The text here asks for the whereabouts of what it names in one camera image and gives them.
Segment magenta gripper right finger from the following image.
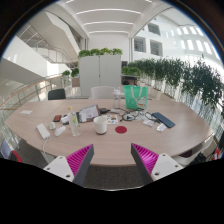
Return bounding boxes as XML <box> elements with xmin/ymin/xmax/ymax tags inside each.
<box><xmin>131</xmin><ymin>143</ymin><xmax>182</xmax><ymax>185</ymax></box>

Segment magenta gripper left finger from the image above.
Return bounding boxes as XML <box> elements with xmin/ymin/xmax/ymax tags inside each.
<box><xmin>44</xmin><ymin>144</ymin><xmax>94</xmax><ymax>186</ymax></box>

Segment clear plastic water bottle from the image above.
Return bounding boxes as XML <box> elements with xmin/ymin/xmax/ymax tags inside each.
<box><xmin>68</xmin><ymin>106</ymin><xmax>80</xmax><ymax>137</ymax></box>

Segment white packet right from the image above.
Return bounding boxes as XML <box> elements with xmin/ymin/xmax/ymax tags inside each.
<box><xmin>157</xmin><ymin>123</ymin><xmax>167</xmax><ymax>132</ymax></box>

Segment white computer mouse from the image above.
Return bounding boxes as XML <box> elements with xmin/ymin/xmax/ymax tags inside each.
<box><xmin>54</xmin><ymin>126</ymin><xmax>66</xmax><ymax>137</ymax></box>

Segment white power strip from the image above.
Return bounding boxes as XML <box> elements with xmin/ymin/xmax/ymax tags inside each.
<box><xmin>37</xmin><ymin>124</ymin><xmax>50</xmax><ymax>139</ymax></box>

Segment small white earbud case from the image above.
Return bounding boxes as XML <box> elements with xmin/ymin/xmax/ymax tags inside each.
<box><xmin>49</xmin><ymin>122</ymin><xmax>56</xmax><ymax>130</ymax></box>

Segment white paper cup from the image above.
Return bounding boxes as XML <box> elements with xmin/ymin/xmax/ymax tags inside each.
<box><xmin>94</xmin><ymin>116</ymin><xmax>107</xmax><ymax>134</ymax></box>

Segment red black small phone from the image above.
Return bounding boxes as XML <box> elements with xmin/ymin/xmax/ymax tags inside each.
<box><xmin>53</xmin><ymin>115</ymin><xmax>62</xmax><ymax>122</ymax></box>

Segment red round coaster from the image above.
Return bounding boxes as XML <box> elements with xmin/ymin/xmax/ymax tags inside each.
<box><xmin>115</xmin><ymin>126</ymin><xmax>127</xmax><ymax>134</ymax></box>

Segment colourful sticker card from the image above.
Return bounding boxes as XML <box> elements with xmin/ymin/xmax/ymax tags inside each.
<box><xmin>106</xmin><ymin>115</ymin><xmax>119</xmax><ymax>124</ymax></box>

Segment green tote bag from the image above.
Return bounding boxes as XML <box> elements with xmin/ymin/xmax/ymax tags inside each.
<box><xmin>124</xmin><ymin>85</ymin><xmax>148</xmax><ymax>109</ymax></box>

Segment black office chair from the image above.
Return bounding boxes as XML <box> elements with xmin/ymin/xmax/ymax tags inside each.
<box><xmin>48</xmin><ymin>89</ymin><xmax>66</xmax><ymax>100</ymax></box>

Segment white chair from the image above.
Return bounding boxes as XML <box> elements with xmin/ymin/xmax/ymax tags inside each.
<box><xmin>91</xmin><ymin>86</ymin><xmax>114</xmax><ymax>99</ymax></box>

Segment clear bottle behind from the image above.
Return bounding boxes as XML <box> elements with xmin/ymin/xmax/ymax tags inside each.
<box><xmin>113</xmin><ymin>87</ymin><xmax>121</xmax><ymax>109</ymax></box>

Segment green hedge plants right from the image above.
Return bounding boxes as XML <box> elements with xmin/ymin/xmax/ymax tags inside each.
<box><xmin>128</xmin><ymin>58</ymin><xmax>223</xmax><ymax>109</ymax></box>

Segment white storage cabinet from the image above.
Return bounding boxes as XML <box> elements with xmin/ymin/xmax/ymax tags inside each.
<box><xmin>79</xmin><ymin>55</ymin><xmax>121</xmax><ymax>97</ymax></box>

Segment plants atop cabinet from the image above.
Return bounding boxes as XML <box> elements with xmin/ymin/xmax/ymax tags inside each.
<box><xmin>78</xmin><ymin>47</ymin><xmax>123</xmax><ymax>58</ymax></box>

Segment tangled black cables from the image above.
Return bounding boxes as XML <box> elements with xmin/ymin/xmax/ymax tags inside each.
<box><xmin>116</xmin><ymin>107</ymin><xmax>158</xmax><ymax>123</ymax></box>

